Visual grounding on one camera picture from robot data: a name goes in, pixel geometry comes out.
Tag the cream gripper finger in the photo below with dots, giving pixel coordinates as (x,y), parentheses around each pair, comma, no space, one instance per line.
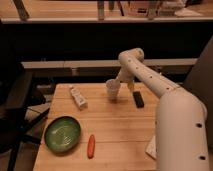
(116,81)

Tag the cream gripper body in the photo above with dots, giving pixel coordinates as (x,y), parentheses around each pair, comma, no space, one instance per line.
(130,86)

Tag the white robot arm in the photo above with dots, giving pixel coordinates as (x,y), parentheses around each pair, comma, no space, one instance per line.
(181,143)

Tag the black rectangular block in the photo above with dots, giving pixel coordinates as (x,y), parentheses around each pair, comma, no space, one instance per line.
(138,99)

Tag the white sponge block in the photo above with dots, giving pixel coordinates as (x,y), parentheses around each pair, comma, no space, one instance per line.
(151,148)

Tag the orange carrot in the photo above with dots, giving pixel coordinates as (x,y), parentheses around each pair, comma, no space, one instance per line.
(91,147)

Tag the green bowl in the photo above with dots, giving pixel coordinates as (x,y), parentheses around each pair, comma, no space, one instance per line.
(62,134)

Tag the dark chair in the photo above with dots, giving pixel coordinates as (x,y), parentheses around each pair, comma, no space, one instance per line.
(17,93)

